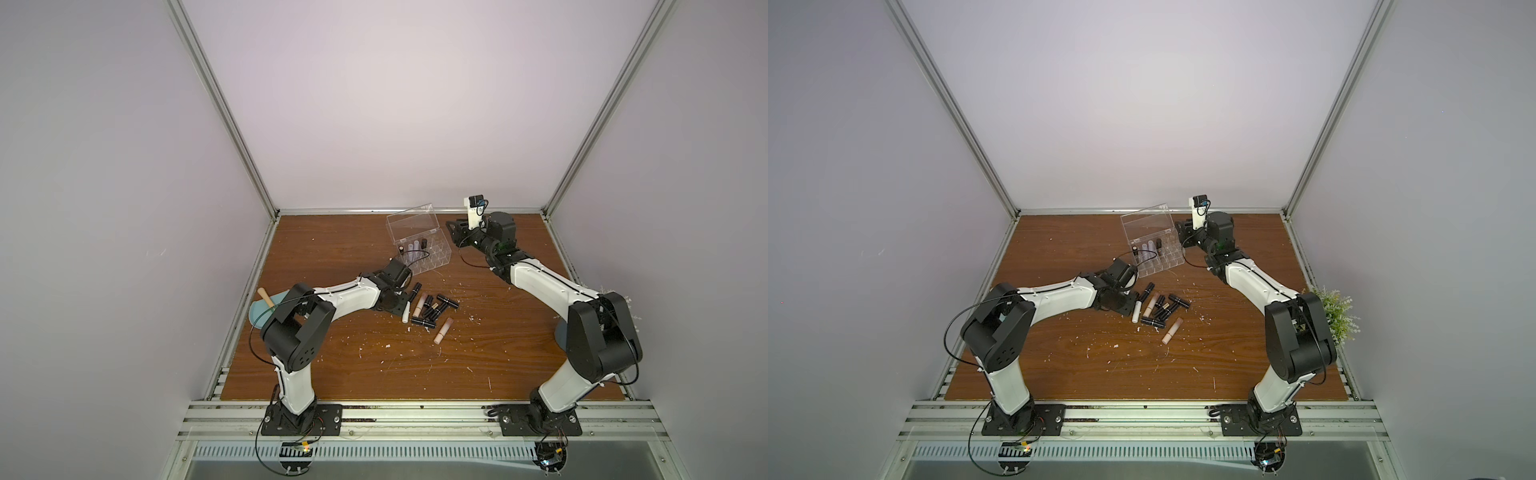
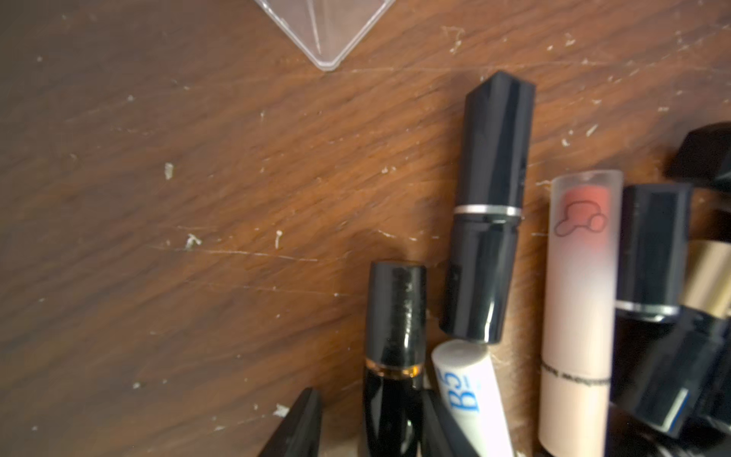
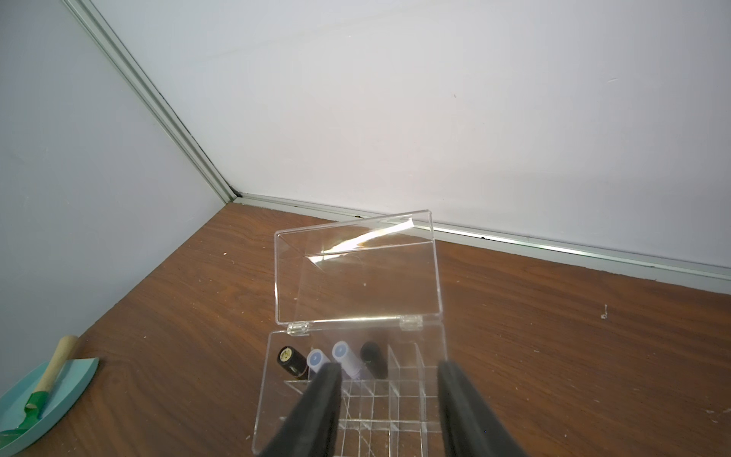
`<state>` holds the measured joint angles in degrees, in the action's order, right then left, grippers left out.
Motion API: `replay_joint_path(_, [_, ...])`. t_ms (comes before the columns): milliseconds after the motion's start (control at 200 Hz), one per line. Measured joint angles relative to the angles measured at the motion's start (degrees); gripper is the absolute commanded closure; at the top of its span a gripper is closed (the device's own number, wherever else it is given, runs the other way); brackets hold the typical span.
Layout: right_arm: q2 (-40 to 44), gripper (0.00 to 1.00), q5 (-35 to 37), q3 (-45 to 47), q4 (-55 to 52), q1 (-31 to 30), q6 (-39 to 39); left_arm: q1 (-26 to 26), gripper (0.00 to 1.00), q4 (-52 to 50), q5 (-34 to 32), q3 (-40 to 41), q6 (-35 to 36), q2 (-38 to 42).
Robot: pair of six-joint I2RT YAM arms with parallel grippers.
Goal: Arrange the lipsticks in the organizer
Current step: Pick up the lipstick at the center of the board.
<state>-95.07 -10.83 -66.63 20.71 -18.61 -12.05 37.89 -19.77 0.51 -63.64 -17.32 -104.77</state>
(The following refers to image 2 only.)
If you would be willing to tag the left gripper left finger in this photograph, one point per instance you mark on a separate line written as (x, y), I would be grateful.
(299, 433)

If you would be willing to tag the pink lipstick tube upper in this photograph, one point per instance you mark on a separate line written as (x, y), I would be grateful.
(579, 312)

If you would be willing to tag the clear acrylic lipstick organizer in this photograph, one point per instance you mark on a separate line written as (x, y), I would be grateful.
(326, 31)

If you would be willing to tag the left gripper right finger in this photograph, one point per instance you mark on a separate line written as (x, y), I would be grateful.
(441, 435)

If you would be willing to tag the white lipstick tube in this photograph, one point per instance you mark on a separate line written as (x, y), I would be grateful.
(469, 389)

